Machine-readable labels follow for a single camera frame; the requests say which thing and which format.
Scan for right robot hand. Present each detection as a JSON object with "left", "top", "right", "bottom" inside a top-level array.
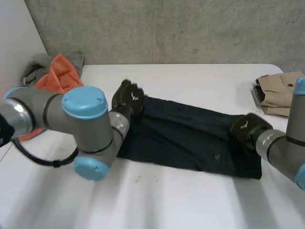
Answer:
[{"left": 229, "top": 113, "right": 274, "bottom": 151}]

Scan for coral towel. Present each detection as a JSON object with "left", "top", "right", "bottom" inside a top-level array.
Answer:
[{"left": 17, "top": 53, "right": 84, "bottom": 143}]

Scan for grey towel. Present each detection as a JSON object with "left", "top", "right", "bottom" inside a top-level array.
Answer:
[{"left": 22, "top": 51, "right": 85, "bottom": 88}]

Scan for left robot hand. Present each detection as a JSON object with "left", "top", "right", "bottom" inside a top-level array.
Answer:
[{"left": 111, "top": 79, "right": 146, "bottom": 118}]

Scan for dark blue shorts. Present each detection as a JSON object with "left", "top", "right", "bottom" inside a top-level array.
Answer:
[{"left": 116, "top": 94, "right": 263, "bottom": 180}]

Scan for black cable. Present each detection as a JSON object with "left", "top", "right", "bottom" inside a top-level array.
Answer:
[{"left": 11, "top": 137, "right": 80, "bottom": 168}]

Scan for beige shorts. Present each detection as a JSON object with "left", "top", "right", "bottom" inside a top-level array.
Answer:
[{"left": 252, "top": 71, "right": 305, "bottom": 117}]

